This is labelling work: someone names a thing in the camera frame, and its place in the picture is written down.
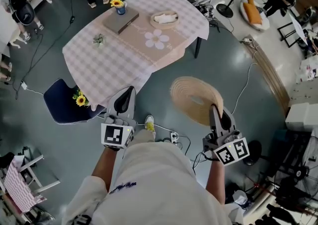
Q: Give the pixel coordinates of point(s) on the white round seat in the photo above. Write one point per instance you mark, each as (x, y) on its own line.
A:
(263, 25)

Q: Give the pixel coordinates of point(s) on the black floor fan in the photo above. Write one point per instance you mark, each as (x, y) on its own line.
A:
(298, 172)

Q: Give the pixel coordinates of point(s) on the small green succulent plant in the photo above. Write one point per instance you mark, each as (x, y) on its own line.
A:
(99, 40)

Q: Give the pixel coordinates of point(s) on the person's white clothing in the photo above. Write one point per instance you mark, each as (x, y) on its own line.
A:
(154, 184)

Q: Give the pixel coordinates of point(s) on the person's yellow white shoe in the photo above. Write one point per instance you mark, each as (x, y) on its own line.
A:
(149, 122)

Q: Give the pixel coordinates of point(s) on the pink checked tablecloth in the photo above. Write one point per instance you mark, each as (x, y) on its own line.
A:
(99, 65)

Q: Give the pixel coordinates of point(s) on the beige table runner with flower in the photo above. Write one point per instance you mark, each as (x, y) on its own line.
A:
(139, 45)

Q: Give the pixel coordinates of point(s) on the orange cushion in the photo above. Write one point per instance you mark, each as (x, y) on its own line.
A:
(252, 11)

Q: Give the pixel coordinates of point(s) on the flat grey case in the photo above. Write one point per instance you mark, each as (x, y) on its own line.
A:
(119, 21)

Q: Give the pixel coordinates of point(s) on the white power strip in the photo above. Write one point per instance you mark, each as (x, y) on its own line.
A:
(174, 137)

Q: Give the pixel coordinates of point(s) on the sunflower in mug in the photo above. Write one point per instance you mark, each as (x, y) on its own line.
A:
(116, 2)

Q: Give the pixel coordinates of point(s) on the blue mug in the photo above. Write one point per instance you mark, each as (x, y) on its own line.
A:
(121, 10)

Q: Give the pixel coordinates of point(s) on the navy blue chair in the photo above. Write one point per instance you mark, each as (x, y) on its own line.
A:
(62, 104)

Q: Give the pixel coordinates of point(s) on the black table leg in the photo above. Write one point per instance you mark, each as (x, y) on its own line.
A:
(197, 46)

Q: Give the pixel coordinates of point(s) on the white rack with pink cloth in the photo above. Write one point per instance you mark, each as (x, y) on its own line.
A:
(20, 184)

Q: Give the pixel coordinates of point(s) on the round woven box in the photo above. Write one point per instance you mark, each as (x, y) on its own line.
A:
(164, 25)

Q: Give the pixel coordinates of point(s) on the person's left forearm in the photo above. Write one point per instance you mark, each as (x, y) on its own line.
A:
(104, 167)

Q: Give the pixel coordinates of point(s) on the white power adapter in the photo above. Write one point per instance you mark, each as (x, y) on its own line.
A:
(24, 85)

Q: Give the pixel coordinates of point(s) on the round woven box lid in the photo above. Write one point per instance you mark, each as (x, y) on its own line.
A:
(193, 99)

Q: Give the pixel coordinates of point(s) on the white cloth in woven box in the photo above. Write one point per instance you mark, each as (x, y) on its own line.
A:
(165, 17)

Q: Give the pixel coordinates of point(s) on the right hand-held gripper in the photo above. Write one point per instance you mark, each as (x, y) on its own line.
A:
(227, 148)

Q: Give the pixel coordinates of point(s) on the bunch of sunflowers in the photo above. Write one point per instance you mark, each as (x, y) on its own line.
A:
(80, 99)

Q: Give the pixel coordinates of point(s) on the person's right forearm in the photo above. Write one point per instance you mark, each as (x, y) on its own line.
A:
(215, 181)

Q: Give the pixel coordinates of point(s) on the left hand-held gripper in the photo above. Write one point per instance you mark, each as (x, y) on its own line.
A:
(114, 135)

